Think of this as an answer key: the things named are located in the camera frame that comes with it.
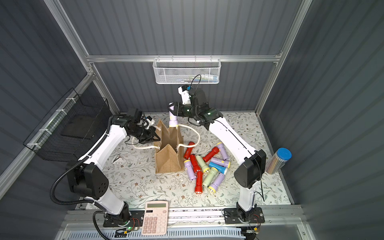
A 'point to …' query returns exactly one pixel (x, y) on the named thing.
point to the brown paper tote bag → (169, 151)
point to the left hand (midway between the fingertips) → (161, 140)
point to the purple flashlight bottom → (217, 181)
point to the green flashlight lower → (209, 178)
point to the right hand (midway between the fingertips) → (172, 106)
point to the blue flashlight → (221, 168)
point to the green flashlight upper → (205, 168)
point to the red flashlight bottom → (198, 188)
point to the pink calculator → (155, 218)
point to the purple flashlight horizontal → (221, 161)
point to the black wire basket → (74, 128)
